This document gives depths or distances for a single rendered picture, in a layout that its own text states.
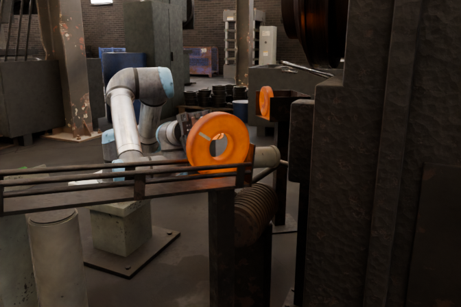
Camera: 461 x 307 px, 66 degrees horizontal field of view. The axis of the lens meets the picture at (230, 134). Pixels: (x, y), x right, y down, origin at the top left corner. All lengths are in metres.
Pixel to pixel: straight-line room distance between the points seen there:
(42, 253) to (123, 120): 0.43
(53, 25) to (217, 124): 3.52
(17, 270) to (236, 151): 0.72
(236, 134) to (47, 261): 0.59
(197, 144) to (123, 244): 1.02
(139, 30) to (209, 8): 8.04
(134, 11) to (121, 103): 3.67
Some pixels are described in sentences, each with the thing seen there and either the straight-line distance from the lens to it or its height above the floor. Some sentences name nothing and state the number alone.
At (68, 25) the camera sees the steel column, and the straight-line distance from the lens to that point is 3.98.
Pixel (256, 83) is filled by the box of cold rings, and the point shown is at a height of 0.57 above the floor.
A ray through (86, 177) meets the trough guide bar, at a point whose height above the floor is 0.71.
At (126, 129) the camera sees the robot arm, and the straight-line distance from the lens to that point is 1.15.
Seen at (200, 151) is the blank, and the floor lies 0.72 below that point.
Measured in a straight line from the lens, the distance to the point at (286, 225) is 2.02.
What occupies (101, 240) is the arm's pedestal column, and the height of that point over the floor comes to 0.08.
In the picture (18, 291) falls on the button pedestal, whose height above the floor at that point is 0.27.
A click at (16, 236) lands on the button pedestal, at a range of 1.19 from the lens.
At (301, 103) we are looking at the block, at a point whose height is 0.80.
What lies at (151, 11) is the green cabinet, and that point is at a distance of 4.69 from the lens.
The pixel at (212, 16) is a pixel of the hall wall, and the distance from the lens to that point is 12.62.
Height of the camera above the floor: 0.95
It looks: 14 degrees down
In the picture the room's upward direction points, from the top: straight up
